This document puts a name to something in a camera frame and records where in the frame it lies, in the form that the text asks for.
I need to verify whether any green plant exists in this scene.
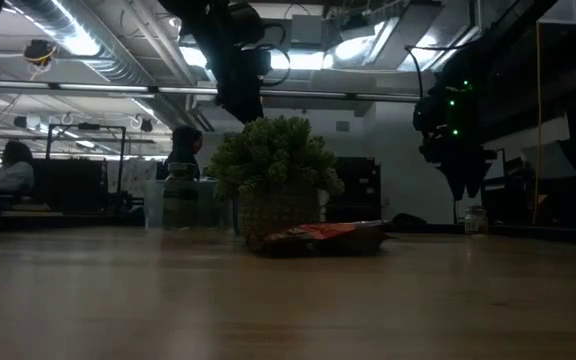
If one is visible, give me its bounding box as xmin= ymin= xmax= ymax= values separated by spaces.
xmin=208 ymin=115 xmax=346 ymax=240

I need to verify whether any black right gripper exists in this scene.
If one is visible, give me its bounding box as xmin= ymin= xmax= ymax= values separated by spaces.
xmin=411 ymin=74 xmax=499 ymax=202

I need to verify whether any black cabinet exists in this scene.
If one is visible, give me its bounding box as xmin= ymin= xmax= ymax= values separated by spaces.
xmin=330 ymin=156 xmax=383 ymax=225

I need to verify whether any black desk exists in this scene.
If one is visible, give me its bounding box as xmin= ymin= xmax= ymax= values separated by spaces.
xmin=480 ymin=158 xmax=539 ymax=227

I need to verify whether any black partition screen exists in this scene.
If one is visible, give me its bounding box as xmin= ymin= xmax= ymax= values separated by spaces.
xmin=31 ymin=157 xmax=110 ymax=214

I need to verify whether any long ceiling light bar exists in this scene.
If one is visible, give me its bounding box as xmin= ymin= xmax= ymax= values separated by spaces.
xmin=0 ymin=79 xmax=422 ymax=104

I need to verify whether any person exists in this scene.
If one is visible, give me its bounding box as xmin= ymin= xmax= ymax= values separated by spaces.
xmin=0 ymin=140 xmax=36 ymax=195
xmin=160 ymin=124 xmax=205 ymax=182

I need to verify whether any small clear glass jar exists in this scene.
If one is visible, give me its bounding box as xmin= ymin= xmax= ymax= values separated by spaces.
xmin=463 ymin=205 xmax=490 ymax=236

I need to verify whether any low black object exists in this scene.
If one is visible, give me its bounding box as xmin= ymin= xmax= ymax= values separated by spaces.
xmin=390 ymin=212 xmax=428 ymax=227

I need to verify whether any red spice packet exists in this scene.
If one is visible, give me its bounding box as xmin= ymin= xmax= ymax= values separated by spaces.
xmin=245 ymin=220 xmax=392 ymax=258

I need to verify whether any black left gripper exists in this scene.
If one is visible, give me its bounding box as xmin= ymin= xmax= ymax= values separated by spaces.
xmin=211 ymin=3 xmax=275 ymax=125

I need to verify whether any clear plastic container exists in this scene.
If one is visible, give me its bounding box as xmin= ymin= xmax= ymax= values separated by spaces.
xmin=142 ymin=178 xmax=235 ymax=233

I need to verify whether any black ceiling cable reel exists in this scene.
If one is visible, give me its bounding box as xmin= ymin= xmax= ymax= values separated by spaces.
xmin=22 ymin=38 xmax=58 ymax=69

